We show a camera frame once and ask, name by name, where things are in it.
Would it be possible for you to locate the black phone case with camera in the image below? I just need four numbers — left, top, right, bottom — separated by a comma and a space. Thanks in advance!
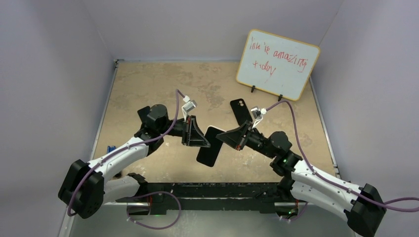
230, 98, 252, 126

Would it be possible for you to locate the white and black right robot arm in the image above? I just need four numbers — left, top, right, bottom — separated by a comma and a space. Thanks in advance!
216, 121, 386, 237

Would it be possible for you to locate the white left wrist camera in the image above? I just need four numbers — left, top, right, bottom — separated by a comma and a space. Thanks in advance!
181, 95, 197, 121

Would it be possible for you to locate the black smartphone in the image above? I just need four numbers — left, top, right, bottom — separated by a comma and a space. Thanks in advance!
196, 126, 225, 168

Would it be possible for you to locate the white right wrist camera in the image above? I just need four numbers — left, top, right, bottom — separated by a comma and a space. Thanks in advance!
251, 106, 267, 128

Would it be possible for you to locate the pale pink phone case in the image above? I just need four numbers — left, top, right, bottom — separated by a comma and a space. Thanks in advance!
196, 125, 226, 168

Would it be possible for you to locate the whiteboard with red writing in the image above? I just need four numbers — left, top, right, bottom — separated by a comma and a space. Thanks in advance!
236, 29, 321, 101

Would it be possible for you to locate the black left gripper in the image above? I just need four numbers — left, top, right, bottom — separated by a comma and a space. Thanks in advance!
159, 116, 210, 147

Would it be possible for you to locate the blue object at table edge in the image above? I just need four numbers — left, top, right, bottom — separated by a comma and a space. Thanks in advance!
107, 146, 117, 153

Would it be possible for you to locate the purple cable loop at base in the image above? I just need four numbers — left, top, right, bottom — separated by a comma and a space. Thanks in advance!
126, 191, 182, 230

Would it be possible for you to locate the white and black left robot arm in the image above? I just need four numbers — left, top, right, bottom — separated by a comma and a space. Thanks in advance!
58, 100, 210, 219

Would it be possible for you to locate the black phone lying left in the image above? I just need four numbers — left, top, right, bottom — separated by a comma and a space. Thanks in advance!
137, 106, 151, 123

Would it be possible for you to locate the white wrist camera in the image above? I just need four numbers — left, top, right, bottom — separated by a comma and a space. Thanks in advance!
251, 106, 267, 128
181, 95, 197, 121

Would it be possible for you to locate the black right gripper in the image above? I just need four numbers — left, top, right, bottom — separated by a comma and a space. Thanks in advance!
216, 120, 276, 159

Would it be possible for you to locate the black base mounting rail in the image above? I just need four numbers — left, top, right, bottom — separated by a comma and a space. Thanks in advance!
117, 173, 305, 218

